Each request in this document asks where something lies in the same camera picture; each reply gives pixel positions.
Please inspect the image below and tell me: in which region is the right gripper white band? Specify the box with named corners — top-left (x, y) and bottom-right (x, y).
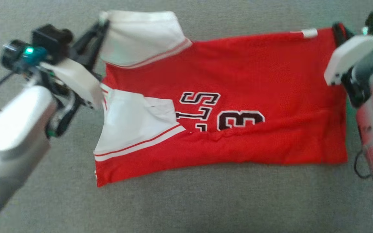
top-left (324, 22), bottom-right (373, 109)

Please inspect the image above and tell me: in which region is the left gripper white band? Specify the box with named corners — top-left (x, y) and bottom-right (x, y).
top-left (40, 20), bottom-right (109, 138)

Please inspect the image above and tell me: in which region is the red and white jersey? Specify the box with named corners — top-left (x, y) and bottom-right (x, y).
top-left (94, 10), bottom-right (349, 188)

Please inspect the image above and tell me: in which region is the large grey sofa seat cushion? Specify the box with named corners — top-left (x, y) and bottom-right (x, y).
top-left (0, 0), bottom-right (373, 233)

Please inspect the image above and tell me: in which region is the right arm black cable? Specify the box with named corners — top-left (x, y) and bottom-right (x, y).
top-left (354, 148), bottom-right (373, 180)

